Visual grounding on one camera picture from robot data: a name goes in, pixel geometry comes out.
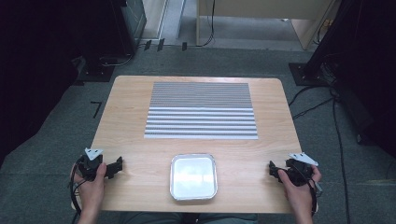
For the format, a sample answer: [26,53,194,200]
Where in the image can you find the black stand with base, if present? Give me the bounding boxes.
[74,0,138,84]

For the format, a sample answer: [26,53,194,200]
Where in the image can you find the grey metal cabinet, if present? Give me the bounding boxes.
[120,0,148,49]

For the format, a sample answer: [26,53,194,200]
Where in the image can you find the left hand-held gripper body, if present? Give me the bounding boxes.
[77,147,108,182]

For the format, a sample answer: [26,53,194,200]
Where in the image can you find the black stand base plate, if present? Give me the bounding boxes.
[288,62,332,87]

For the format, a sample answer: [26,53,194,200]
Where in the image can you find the light wooden desk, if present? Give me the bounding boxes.
[195,0,341,51]

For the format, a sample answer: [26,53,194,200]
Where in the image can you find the person's right hand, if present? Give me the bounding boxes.
[277,164,322,217]

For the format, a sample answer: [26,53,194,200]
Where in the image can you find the black hanging cable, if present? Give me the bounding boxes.
[199,0,217,49]

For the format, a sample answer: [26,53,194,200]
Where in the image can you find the person's left hand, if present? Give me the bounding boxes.
[71,162,107,214]

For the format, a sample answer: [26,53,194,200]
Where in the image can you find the left hand-held gripper cable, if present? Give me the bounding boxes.
[68,157,86,224]

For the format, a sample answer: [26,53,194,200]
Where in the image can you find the person's dark trousers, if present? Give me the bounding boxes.
[119,212,259,224]

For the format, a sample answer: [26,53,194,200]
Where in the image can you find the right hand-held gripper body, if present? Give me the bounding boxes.
[283,151,319,188]

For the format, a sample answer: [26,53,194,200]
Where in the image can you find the grey striped placemat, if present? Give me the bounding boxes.
[143,81,260,141]

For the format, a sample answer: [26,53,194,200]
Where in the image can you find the long black floor cable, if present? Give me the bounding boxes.
[330,90,352,224]

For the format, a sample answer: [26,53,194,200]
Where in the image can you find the dark curtain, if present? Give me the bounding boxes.
[0,0,125,169]
[303,0,396,158]

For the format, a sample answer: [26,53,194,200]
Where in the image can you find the hand-held gripper cable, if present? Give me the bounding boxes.
[292,161,323,217]
[68,157,86,224]

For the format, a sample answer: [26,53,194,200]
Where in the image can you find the right hand-held gripper cable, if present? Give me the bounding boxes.
[292,161,323,217]

